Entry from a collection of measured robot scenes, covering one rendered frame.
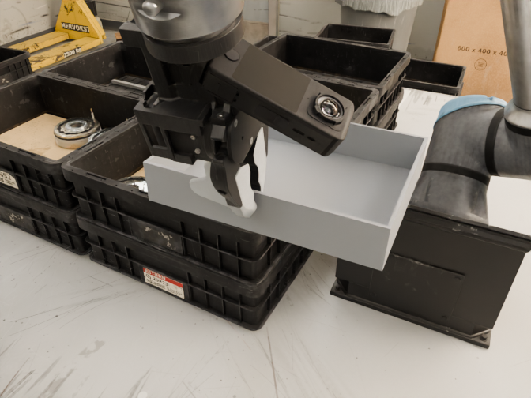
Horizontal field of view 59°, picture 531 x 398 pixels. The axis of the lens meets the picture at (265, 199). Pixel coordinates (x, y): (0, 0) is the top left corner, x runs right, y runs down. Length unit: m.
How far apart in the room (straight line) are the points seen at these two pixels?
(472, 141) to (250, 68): 0.56
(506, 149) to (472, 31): 2.82
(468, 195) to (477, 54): 2.83
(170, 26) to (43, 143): 0.92
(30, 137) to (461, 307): 1.00
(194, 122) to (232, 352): 0.52
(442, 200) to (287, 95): 0.52
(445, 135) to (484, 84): 2.78
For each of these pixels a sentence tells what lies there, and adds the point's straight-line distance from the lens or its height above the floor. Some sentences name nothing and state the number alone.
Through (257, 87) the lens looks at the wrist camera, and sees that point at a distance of 0.34.
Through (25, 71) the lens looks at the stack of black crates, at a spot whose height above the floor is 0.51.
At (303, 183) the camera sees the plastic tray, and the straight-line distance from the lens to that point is 0.56.
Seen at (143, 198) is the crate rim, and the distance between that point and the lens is 0.76.
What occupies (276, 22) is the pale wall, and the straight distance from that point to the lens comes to 4.16.
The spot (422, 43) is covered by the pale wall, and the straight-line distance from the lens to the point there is 3.90.
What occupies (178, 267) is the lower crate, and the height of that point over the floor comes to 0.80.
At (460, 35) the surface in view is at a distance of 3.63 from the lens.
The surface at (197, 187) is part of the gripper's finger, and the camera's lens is 0.44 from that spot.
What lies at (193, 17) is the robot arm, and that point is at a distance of 0.31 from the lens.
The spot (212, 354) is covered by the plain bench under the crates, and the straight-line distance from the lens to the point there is 0.81.
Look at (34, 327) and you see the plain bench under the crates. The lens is 0.94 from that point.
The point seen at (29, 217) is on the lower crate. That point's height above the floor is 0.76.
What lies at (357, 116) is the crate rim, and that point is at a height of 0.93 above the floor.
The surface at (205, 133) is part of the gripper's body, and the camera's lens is 0.37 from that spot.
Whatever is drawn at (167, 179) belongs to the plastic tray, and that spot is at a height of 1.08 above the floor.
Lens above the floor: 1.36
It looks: 36 degrees down
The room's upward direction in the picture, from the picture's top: straight up
